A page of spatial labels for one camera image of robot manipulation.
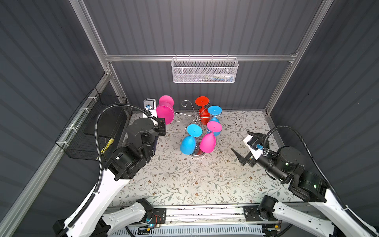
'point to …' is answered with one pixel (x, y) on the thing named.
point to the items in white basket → (215, 78)
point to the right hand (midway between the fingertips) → (245, 139)
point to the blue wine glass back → (214, 110)
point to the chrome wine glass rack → (198, 150)
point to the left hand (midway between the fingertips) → (155, 114)
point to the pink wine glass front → (208, 143)
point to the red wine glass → (204, 115)
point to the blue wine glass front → (188, 143)
